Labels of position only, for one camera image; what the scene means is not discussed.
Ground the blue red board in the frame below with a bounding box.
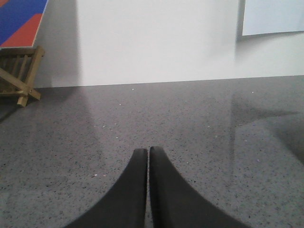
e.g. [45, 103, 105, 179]
[0, 0, 48, 49]

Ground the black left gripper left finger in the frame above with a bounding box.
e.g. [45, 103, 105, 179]
[66, 149, 147, 228]

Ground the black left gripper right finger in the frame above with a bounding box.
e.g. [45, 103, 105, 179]
[149, 146, 246, 228]

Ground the white paper sheet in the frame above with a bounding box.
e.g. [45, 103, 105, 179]
[242, 0, 304, 36]

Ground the wooden folding stand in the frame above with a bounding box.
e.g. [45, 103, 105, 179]
[0, 46, 45, 107]

